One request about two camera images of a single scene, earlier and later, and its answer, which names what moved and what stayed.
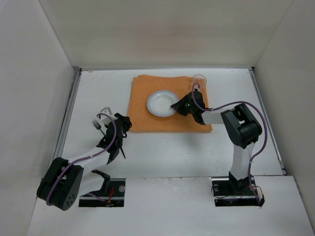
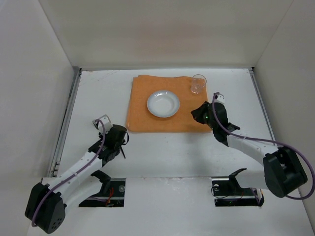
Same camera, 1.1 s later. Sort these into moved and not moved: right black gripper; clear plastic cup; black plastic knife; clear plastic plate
Moved: right black gripper
Not moved: black plastic knife; clear plastic plate; clear plastic cup
